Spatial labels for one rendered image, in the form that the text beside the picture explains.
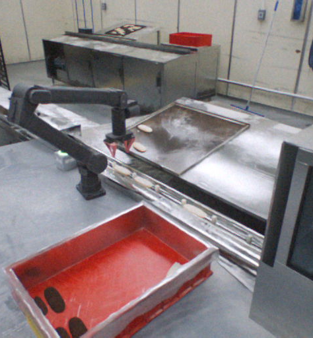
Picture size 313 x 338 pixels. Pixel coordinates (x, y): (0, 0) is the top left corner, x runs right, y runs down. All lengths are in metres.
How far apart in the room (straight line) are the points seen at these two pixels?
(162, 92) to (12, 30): 5.20
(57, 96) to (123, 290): 0.64
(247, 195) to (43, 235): 0.73
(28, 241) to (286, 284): 0.80
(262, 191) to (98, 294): 0.68
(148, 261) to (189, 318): 0.22
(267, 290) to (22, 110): 0.83
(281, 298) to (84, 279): 0.52
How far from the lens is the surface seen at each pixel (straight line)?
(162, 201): 1.25
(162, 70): 4.13
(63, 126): 1.85
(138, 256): 1.08
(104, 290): 1.00
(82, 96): 1.23
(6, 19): 8.68
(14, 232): 1.27
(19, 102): 1.12
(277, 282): 0.83
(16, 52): 8.78
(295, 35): 5.01
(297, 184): 0.69
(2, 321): 1.00
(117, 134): 1.40
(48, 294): 1.00
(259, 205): 1.23
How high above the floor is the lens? 1.55
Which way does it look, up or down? 28 degrees down
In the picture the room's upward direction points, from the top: straight up
